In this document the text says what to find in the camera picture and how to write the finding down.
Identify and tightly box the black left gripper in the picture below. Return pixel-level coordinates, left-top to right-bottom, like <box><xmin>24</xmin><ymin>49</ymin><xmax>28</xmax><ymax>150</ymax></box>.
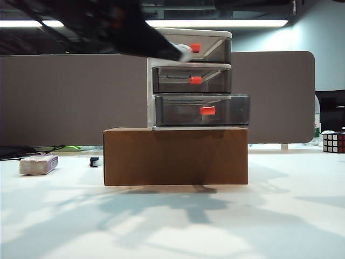
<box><xmin>88</xmin><ymin>0</ymin><xmax>183</xmax><ymax>62</ymax></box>

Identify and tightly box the black cables bundle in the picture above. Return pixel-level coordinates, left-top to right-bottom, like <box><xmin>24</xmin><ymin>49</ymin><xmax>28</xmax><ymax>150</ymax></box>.
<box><xmin>0</xmin><ymin>145</ymin><xmax>67</xmax><ymax>161</ymax></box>

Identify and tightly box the white plastic drawer cabinet frame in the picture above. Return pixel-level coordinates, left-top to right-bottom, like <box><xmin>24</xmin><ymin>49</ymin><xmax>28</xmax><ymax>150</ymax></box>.
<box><xmin>147</xmin><ymin>26</ymin><xmax>234</xmax><ymax>132</ymax></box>

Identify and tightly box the grey transparent drawer red handle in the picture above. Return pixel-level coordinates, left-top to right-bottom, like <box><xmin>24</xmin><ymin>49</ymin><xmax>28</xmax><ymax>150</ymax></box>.
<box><xmin>153</xmin><ymin>93</ymin><xmax>251</xmax><ymax>128</ymax></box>
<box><xmin>155</xmin><ymin>33</ymin><xmax>232</xmax><ymax>65</ymax></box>
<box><xmin>151</xmin><ymin>64</ymin><xmax>233</xmax><ymax>94</ymax></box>

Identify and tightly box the black monitor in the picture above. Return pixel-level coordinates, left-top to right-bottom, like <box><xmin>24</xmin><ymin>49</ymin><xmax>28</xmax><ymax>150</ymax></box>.
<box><xmin>315</xmin><ymin>90</ymin><xmax>345</xmax><ymax>133</ymax></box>

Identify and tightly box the brown cardboard box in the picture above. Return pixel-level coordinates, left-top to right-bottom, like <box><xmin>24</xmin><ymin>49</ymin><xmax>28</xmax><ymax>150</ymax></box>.
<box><xmin>102</xmin><ymin>126</ymin><xmax>249</xmax><ymax>187</ymax></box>

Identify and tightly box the long ceiling light strip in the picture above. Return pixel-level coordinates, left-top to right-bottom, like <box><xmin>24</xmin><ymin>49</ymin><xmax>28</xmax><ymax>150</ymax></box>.
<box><xmin>0</xmin><ymin>18</ymin><xmax>289</xmax><ymax>28</ymax></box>

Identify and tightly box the rubik's cube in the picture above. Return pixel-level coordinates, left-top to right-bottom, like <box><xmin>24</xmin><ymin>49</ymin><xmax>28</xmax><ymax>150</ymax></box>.
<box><xmin>322</xmin><ymin>131</ymin><xmax>345</xmax><ymax>155</ymax></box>

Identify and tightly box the brown desk divider panel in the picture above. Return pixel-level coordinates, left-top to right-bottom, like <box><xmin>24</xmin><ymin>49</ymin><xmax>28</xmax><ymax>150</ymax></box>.
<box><xmin>0</xmin><ymin>50</ymin><xmax>316</xmax><ymax>148</ymax></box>

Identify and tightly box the clear water bottle green label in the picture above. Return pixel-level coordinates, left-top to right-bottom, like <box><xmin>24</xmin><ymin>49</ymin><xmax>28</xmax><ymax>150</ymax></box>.
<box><xmin>313</xmin><ymin>94</ymin><xmax>322</xmax><ymax>147</ymax></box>

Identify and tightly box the beige packet purple label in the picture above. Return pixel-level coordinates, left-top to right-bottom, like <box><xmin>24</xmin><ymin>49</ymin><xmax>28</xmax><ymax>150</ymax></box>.
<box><xmin>18</xmin><ymin>154</ymin><xmax>60</xmax><ymax>176</ymax></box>

